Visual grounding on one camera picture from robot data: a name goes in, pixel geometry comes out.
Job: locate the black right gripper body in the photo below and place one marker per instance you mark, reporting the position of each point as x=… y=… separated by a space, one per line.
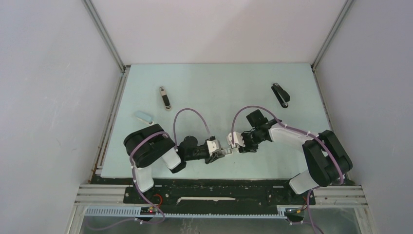
x=251 y=140

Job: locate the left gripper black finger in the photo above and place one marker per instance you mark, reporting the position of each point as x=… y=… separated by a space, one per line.
x=213 y=158
x=220 y=152

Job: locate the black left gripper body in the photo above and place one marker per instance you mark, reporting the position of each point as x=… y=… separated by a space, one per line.
x=200 y=152

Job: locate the white staple box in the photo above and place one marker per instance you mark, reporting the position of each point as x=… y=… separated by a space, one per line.
x=227 y=151

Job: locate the beige and black large stapler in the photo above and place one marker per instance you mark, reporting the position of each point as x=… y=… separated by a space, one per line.
x=165 y=98

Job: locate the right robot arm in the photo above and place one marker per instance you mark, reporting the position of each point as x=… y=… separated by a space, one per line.
x=326 y=159

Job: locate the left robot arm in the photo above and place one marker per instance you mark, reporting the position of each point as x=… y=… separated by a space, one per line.
x=148 y=145

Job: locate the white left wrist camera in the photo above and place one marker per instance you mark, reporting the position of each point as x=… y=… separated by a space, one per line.
x=212 y=146

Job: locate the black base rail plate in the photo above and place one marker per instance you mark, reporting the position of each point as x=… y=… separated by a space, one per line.
x=225 y=197

